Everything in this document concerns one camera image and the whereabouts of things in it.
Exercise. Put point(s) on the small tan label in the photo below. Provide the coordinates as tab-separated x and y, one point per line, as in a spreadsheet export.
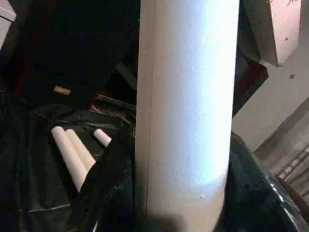
62	90

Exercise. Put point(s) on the black plastic mat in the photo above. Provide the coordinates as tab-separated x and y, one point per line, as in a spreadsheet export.
36	157

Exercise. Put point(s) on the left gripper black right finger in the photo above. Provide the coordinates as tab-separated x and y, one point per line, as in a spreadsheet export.
253	198

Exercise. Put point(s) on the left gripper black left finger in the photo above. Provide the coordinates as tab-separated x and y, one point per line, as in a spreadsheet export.
116	183

